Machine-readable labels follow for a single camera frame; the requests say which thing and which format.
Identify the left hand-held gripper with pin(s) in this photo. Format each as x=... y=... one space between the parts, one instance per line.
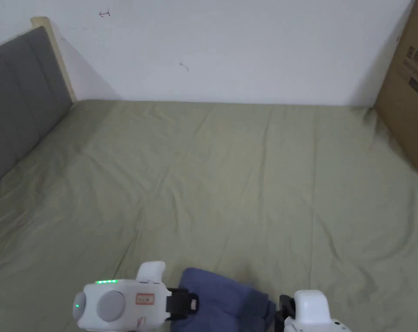
x=119 y=304

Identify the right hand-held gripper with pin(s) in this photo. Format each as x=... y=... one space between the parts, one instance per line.
x=311 y=313

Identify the dark blue shirt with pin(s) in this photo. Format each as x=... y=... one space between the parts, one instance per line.
x=226 y=301

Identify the bed with pale green sheet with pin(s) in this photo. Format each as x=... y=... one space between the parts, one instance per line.
x=209 y=186

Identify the grey padded headboard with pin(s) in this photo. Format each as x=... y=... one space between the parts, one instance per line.
x=20 y=90

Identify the brown cardboard carton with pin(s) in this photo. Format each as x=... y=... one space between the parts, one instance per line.
x=407 y=90

